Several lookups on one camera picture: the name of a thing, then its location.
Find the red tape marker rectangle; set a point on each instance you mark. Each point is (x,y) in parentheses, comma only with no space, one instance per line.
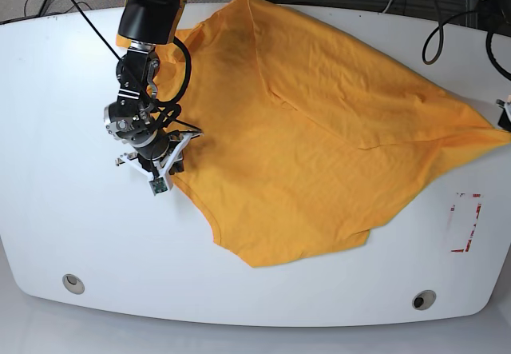
(462,221)

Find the orange yellow t-shirt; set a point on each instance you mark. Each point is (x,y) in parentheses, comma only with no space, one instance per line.
(311,138)

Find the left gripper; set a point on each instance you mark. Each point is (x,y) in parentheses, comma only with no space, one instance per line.
(505,119)

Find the right table grommet hole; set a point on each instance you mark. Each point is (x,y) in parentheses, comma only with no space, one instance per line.
(424,300)

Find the left table grommet hole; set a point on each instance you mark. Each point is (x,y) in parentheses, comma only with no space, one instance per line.
(73,284)

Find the table grommet hole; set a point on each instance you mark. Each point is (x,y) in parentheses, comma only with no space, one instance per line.
(424,300)
(73,284)

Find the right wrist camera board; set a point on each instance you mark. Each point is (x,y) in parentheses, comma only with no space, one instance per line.
(160,185)

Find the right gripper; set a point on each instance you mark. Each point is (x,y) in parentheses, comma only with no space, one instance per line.
(155,152)

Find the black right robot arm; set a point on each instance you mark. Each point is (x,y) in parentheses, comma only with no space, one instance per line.
(148,24)

